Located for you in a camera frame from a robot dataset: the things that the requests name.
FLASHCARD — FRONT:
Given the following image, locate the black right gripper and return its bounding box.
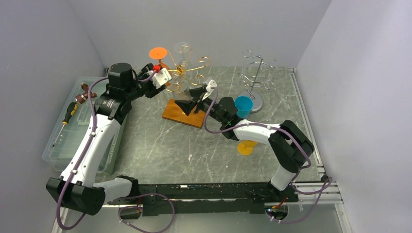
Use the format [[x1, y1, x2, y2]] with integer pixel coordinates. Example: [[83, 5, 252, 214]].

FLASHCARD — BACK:
[[175, 87, 225, 124]]

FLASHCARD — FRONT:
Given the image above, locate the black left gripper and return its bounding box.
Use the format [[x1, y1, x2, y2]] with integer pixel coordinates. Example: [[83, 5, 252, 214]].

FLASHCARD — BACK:
[[125, 63, 167, 101]]

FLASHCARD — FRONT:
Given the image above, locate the clear small glass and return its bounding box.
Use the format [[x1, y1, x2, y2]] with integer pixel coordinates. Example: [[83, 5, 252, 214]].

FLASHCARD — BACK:
[[171, 82, 191, 100]]

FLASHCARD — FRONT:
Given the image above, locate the gold wire glass rack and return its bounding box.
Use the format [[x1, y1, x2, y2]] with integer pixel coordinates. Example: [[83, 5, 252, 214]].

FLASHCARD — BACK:
[[162, 43, 210, 129]]

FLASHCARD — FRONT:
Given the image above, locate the clear wine glass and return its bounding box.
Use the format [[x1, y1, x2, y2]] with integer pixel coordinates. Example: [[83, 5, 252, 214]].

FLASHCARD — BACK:
[[173, 41, 193, 79]]

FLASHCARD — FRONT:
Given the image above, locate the orange plastic goblet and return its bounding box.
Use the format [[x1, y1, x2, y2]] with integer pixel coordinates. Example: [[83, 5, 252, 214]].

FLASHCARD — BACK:
[[148, 47, 171, 87]]

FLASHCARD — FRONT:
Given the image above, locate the yellow plastic goblet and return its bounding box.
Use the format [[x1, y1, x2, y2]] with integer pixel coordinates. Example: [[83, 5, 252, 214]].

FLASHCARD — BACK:
[[237, 140, 258, 156]]

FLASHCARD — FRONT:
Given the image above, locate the clear plastic storage box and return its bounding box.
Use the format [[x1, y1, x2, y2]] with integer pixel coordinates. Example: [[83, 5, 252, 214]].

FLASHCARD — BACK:
[[42, 77, 127, 178]]

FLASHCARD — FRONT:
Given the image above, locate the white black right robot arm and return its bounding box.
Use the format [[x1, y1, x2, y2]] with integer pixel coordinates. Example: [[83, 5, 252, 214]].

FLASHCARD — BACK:
[[175, 85, 314, 201]]

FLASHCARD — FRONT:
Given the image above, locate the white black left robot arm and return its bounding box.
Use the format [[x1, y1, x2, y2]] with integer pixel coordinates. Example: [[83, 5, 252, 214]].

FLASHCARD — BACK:
[[46, 63, 172, 216]]

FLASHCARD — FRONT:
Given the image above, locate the blue plastic goblet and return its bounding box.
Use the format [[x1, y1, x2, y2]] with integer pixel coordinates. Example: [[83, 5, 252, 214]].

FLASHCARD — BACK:
[[234, 96, 253, 118]]

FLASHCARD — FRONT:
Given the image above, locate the brown bronze faucet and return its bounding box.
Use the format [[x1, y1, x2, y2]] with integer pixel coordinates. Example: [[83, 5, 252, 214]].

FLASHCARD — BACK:
[[75, 83, 89, 104]]

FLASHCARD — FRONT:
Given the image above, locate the black yellow screwdriver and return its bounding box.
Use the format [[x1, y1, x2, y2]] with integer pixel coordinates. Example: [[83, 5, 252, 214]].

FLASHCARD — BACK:
[[52, 101, 78, 147]]

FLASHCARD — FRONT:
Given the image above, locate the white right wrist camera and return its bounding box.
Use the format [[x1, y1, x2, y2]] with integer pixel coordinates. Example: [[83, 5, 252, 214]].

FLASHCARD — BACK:
[[202, 78, 217, 100]]

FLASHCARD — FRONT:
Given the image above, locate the chrome wire glass rack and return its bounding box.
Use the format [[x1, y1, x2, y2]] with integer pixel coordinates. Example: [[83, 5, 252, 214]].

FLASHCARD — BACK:
[[236, 50, 276, 114]]

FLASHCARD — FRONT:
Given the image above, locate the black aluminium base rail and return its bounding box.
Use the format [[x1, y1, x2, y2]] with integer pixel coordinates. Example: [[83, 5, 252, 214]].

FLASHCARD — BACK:
[[59, 182, 342, 221]]

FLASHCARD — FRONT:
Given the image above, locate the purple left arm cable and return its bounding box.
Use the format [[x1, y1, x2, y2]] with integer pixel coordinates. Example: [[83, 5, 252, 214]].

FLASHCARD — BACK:
[[56, 66, 175, 233]]

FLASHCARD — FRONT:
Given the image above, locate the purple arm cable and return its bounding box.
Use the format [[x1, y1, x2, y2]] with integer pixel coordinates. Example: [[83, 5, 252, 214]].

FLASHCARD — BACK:
[[203, 85, 334, 225], [56, 66, 175, 233]]

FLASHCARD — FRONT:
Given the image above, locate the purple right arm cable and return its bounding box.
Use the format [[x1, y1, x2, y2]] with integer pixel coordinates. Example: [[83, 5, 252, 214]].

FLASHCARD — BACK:
[[203, 85, 334, 225]]

